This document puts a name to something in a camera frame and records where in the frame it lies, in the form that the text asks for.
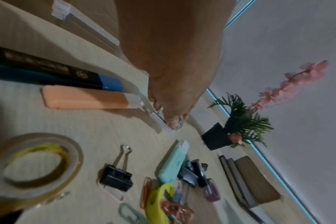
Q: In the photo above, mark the person's left hand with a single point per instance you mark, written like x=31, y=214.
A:
x=173, y=54

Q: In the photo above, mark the clear plastic piece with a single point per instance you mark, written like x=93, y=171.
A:
x=159, y=118

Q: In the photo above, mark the blue book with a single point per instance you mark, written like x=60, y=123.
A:
x=109, y=84

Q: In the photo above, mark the clear acrylic bar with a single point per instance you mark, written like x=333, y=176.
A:
x=85, y=26

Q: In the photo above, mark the green plant in black pot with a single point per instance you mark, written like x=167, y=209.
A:
x=240, y=122

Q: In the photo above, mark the orange tube with white cap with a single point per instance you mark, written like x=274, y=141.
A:
x=85, y=98

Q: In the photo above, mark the mint green case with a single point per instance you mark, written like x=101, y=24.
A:
x=172, y=164

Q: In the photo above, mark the pink flower branch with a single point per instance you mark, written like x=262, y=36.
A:
x=289, y=85

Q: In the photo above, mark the black marker pen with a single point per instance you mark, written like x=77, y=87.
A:
x=199, y=172

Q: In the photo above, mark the small black binder clip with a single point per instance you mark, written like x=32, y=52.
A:
x=188, y=176

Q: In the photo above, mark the black book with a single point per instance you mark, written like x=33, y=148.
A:
x=40, y=63

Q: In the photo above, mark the clear adhesive tape roll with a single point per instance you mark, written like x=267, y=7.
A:
x=73, y=157

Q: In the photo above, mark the stack of grey books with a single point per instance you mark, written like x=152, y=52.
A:
x=248, y=181

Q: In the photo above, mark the yellow plastic tool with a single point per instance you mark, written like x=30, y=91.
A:
x=157, y=201

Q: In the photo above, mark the pink orange clips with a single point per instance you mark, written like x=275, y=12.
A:
x=176, y=210

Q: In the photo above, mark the teal paper clip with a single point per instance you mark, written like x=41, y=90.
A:
x=129, y=213

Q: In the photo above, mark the clear push pin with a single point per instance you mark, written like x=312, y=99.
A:
x=58, y=196

